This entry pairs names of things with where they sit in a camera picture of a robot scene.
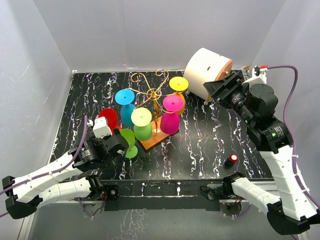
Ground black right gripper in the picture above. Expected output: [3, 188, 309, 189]
[204, 72, 256, 126]

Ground green plastic wine glass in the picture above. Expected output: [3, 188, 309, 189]
[120, 128, 138, 159]
[131, 107, 153, 141]

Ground orange plastic wine glass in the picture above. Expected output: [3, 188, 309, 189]
[169, 76, 189, 115]

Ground blue plastic wine glass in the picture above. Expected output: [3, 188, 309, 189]
[115, 89, 135, 127]

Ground magenta plastic wine glass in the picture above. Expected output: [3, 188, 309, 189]
[160, 95, 184, 135]

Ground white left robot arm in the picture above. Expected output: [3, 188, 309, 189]
[1, 132, 129, 220]

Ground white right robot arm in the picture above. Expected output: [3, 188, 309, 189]
[203, 72, 320, 235]

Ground red plastic wine glass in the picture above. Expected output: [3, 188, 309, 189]
[99, 108, 122, 132]

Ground white cylindrical container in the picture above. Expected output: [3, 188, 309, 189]
[183, 48, 233, 102]

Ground red push button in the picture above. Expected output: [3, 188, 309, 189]
[224, 154, 239, 168]

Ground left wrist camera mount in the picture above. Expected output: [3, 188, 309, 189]
[87, 116, 113, 139]

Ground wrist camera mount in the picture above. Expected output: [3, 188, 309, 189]
[242, 65, 269, 87]
[87, 116, 113, 139]

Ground gold wire wine glass rack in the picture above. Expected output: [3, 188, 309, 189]
[128, 69, 175, 151]

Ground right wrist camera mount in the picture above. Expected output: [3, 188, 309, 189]
[242, 65, 269, 87]

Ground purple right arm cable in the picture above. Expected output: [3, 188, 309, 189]
[266, 65, 320, 218]

